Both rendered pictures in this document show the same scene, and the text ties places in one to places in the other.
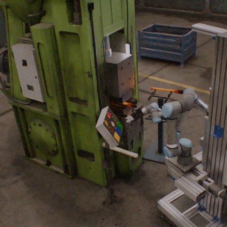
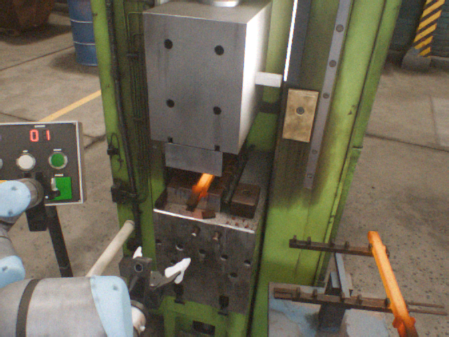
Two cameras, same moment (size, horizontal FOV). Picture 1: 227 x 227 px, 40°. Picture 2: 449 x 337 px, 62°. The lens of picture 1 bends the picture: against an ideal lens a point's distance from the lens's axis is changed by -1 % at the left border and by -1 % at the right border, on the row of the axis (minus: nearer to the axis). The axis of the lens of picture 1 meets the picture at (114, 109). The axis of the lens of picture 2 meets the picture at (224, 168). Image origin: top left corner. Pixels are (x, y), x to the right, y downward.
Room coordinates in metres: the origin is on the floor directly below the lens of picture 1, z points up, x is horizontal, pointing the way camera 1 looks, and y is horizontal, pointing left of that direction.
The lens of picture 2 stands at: (2.82, -1.18, 1.77)
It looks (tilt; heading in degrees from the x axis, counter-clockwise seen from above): 33 degrees down; 67
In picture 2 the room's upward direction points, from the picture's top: 3 degrees clockwise
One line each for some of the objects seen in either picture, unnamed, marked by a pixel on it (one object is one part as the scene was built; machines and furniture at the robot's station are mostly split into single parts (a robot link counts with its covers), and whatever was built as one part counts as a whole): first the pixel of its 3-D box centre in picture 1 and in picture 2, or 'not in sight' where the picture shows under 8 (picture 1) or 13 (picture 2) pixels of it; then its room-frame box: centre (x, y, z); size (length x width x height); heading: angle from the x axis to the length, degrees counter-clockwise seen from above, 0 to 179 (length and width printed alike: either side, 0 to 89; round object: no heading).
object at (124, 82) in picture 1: (112, 71); (225, 69); (3.29, -0.02, 1.36); 0.42 x 0.39 x 0.40; 54
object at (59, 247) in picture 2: (109, 166); (63, 261); (2.64, 0.10, 0.54); 0.04 x 0.04 x 1.08; 54
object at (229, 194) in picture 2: not in sight; (236, 178); (3.33, -0.09, 0.95); 0.34 x 0.03 x 0.03; 54
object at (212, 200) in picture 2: (113, 104); (210, 167); (3.26, 0.01, 0.96); 0.42 x 0.20 x 0.09; 54
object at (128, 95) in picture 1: (112, 92); (211, 132); (3.26, 0.01, 1.12); 0.42 x 0.20 x 0.10; 54
